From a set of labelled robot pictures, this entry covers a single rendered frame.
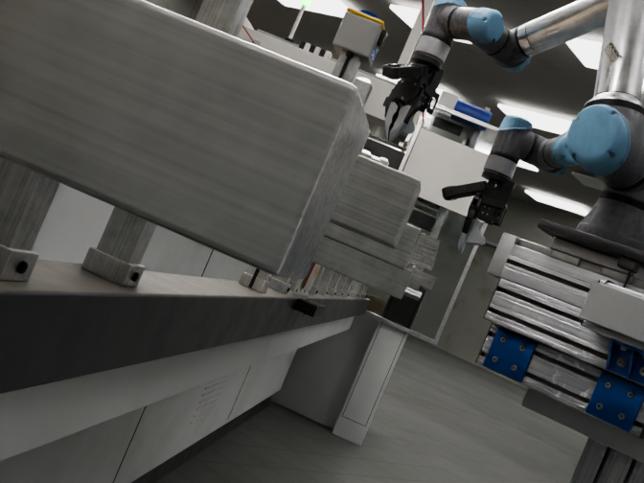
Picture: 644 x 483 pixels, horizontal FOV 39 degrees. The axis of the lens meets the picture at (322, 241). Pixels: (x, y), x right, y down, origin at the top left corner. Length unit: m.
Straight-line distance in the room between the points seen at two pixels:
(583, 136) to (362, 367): 3.07
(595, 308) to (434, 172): 3.06
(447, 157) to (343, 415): 1.41
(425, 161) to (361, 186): 4.29
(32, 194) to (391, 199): 0.33
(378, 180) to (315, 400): 4.46
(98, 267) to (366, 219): 0.53
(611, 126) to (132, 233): 1.07
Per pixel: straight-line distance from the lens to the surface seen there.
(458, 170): 4.67
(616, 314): 1.65
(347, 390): 4.81
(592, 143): 1.74
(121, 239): 0.89
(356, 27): 1.63
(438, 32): 2.17
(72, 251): 1.35
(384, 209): 0.38
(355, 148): 0.15
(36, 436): 0.93
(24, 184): 0.65
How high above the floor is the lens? 0.80
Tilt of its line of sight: 1 degrees up
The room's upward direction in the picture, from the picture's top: 23 degrees clockwise
